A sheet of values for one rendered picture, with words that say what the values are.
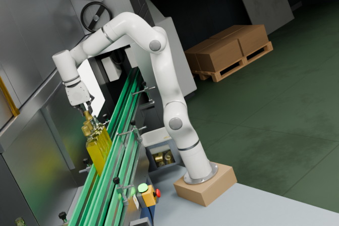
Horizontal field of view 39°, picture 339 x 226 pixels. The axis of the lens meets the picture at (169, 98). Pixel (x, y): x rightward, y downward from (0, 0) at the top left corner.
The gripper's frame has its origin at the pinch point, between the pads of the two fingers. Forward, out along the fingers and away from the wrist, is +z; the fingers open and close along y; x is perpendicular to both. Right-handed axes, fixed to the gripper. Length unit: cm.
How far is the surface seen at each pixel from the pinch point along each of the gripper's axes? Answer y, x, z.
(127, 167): 13.5, -17.1, 28.0
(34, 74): -14.9, -3.4, -26.2
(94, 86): -13, 65, 7
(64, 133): -11.9, -7.8, 5.0
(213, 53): 47, 387, 101
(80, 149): -12.0, 1.5, 19.0
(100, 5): 2, 100, -35
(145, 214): 14, -22, 52
